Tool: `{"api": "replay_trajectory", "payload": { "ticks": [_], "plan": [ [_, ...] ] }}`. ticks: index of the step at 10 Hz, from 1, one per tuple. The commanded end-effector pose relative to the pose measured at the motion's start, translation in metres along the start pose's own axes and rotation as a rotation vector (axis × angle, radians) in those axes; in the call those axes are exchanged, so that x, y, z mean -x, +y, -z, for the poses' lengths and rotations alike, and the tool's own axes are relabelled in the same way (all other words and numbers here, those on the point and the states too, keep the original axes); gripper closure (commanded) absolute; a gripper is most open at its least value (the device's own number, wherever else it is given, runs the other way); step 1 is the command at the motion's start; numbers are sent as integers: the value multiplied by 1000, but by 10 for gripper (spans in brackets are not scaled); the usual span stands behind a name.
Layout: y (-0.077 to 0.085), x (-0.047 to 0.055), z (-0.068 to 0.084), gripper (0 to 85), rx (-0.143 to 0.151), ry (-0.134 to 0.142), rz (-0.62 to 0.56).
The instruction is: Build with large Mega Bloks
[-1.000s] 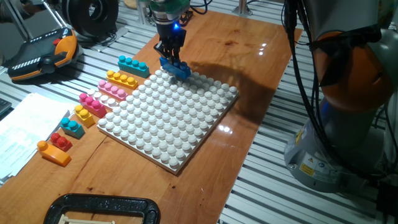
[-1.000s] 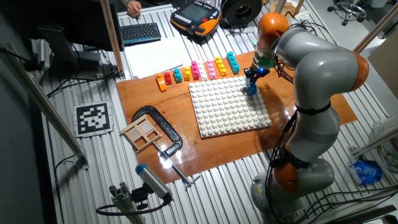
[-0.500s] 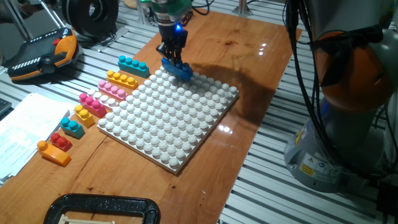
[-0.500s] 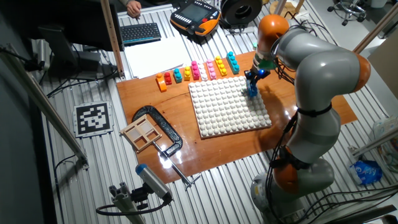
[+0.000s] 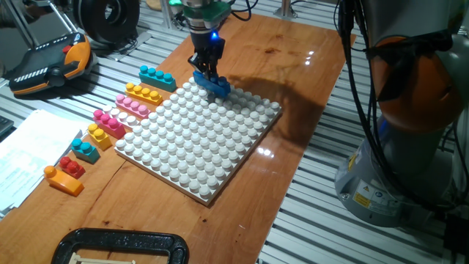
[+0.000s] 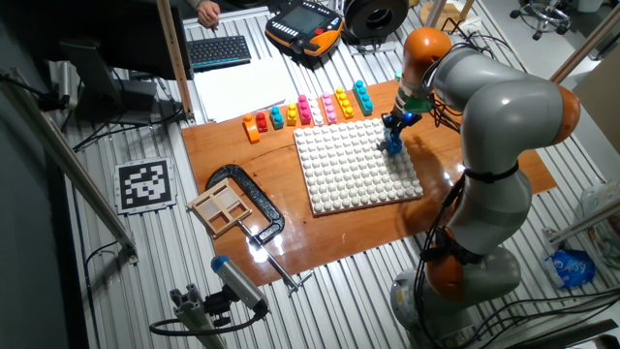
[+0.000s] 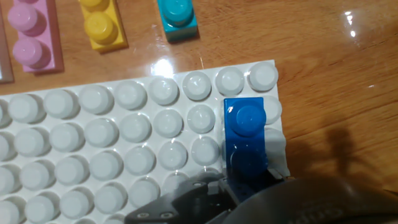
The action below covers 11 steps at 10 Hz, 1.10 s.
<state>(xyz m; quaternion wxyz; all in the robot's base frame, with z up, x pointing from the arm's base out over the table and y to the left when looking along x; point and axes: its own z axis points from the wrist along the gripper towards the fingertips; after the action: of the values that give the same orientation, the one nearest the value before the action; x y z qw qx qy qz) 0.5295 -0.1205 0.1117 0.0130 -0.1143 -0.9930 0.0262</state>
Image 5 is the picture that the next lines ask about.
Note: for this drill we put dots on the light pink four-stud block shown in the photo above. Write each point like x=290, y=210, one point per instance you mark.
x=132, y=107

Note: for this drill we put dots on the black computer keyboard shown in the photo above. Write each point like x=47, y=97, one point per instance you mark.
x=4, y=125

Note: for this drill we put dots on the black round spool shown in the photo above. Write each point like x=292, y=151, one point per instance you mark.
x=106, y=18

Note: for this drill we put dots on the silver metal post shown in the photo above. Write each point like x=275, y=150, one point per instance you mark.
x=285, y=9

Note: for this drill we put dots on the white studded baseplate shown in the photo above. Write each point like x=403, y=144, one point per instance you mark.
x=183, y=146

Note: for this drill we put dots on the grey metal stand leg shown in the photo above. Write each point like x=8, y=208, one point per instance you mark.
x=22, y=23

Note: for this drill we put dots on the white four-stud block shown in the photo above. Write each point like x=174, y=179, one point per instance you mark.
x=124, y=117

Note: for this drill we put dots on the magenta three-stud block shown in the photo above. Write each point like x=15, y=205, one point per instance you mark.
x=109, y=124

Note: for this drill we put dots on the red two-stud block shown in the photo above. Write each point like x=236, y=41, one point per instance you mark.
x=72, y=168

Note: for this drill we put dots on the yellow four-stud block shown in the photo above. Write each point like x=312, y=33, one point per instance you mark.
x=143, y=94

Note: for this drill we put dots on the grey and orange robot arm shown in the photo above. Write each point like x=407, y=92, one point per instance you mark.
x=414, y=91

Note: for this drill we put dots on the black C-clamp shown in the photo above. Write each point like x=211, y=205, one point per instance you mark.
x=121, y=240

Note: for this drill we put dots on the white paper stack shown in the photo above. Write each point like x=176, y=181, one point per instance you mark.
x=33, y=154

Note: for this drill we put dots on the blue four-stud block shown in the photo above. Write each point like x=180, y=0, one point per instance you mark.
x=216, y=87

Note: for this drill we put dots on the orange sloped block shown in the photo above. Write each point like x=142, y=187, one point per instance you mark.
x=64, y=182

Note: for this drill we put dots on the teal two-stud block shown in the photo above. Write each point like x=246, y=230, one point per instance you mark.
x=86, y=152

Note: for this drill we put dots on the orange and black teach pendant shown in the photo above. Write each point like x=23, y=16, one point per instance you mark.
x=47, y=64

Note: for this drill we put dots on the teal four-stud block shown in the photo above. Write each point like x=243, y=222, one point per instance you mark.
x=157, y=80

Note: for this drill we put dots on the yellow two-stud block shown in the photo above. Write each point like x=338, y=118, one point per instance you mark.
x=99, y=138

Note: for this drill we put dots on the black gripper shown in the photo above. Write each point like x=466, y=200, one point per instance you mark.
x=207, y=45

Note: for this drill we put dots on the wooden work board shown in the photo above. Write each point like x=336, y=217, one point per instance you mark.
x=256, y=55

